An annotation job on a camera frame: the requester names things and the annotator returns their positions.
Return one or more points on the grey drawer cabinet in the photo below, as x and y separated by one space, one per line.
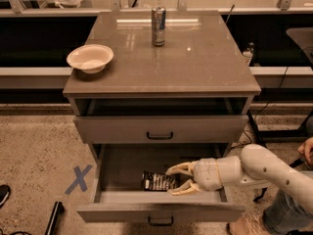
198 72

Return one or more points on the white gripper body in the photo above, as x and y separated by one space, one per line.
205 174

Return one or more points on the silver blue energy drink can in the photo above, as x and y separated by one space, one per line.
158 25

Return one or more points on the black rxbar chocolate wrapper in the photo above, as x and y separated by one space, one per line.
159 182

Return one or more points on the black bar on floor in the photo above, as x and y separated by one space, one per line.
57 210

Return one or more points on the blue tape cross mark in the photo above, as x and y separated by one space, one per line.
79 179

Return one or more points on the open grey middle drawer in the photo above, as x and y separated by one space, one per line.
118 193

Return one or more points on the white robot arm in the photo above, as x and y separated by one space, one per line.
256 166

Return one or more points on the black table leg stand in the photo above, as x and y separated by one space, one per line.
278 136

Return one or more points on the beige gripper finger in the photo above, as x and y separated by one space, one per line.
186 168
189 187

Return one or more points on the black shoe at left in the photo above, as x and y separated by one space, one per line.
5 191

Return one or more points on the person hand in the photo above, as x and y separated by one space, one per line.
305 150

